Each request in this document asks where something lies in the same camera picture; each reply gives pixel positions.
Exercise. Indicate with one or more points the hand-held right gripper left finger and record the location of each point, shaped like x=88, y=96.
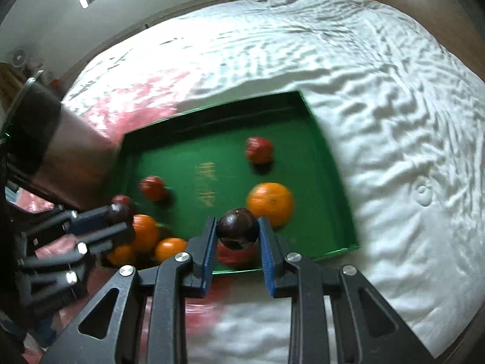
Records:
x=207, y=258

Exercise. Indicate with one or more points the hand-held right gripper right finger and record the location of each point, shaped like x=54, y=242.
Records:
x=267, y=258

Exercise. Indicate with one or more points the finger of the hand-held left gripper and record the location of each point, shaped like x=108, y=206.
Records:
x=110, y=235
x=91, y=218

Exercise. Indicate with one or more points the orange tangerine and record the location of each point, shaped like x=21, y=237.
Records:
x=120, y=254
x=271, y=203
x=146, y=231
x=170, y=248

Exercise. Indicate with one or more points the dark purple plum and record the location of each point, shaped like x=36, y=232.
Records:
x=120, y=214
x=238, y=229

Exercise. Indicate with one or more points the small red apple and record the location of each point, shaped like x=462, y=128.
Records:
x=235, y=257
x=153, y=188
x=259, y=149
x=121, y=199

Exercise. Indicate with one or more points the green tray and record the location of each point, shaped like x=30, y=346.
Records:
x=212, y=151

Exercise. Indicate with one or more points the tall black steel canister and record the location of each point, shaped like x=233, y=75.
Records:
x=57, y=151

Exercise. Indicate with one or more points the pink plastic sheet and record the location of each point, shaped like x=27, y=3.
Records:
x=113, y=110

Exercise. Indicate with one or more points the white fan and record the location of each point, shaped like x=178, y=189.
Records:
x=18, y=57

